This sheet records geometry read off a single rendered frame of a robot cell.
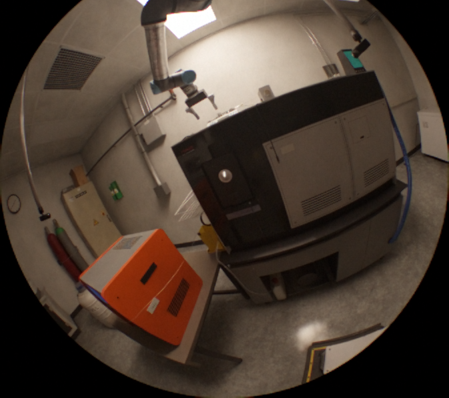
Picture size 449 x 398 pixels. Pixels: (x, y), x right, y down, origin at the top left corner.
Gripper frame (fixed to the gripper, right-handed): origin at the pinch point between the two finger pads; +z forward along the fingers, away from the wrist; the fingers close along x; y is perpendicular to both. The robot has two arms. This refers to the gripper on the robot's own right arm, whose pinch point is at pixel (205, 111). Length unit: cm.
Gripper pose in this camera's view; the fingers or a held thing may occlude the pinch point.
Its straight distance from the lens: 95.8
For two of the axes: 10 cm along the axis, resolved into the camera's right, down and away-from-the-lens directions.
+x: 8.8, -3.4, -3.4
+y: 0.5, 7.8, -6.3
